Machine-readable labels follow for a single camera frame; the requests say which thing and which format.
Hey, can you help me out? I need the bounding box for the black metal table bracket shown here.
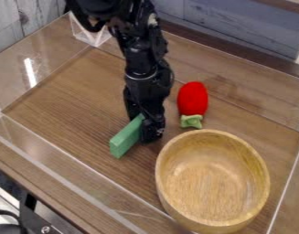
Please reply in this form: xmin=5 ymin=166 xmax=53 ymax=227
xmin=20 ymin=192 xmax=71 ymax=234

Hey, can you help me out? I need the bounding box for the green rectangular block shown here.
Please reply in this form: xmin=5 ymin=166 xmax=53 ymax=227
xmin=108 ymin=114 xmax=144 ymax=159

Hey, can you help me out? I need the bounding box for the black cable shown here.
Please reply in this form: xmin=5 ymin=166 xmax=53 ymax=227
xmin=0 ymin=207 xmax=33 ymax=234

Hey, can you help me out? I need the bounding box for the clear acrylic corner bracket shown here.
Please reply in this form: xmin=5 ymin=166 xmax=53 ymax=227
xmin=68 ymin=14 xmax=111 ymax=48

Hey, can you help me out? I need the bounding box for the brown wooden bowl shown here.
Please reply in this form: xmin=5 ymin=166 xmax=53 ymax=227
xmin=155 ymin=130 xmax=270 ymax=234

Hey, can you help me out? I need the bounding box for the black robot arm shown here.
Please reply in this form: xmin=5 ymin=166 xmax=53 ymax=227
xmin=64 ymin=0 xmax=175 ymax=143

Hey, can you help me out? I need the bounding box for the red plush strawberry toy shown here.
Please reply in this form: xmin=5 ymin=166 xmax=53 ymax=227
xmin=178 ymin=81 xmax=208 ymax=129

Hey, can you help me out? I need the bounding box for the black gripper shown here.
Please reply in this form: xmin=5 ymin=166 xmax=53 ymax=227
xmin=122 ymin=68 xmax=175 ymax=144

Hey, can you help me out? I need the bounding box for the clear acrylic front barrier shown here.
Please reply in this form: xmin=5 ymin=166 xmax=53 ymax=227
xmin=0 ymin=111 xmax=192 ymax=234

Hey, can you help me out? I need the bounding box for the blue grey sofa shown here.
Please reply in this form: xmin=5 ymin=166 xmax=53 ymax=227
xmin=152 ymin=0 xmax=299 ymax=60

